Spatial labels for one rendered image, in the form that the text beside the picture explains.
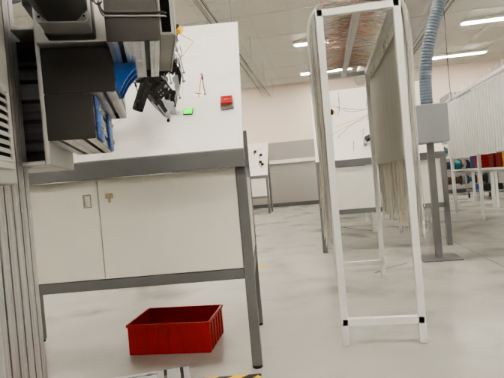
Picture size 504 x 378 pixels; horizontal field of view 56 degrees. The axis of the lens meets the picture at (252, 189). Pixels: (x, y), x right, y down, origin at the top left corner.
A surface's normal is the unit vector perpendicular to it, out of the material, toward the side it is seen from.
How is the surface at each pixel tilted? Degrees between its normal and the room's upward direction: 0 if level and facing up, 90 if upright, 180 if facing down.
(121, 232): 90
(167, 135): 45
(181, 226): 90
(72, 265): 90
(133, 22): 90
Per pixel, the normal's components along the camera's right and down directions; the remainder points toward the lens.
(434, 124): -0.14, 0.03
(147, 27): 0.20, 0.00
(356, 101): -0.17, -0.62
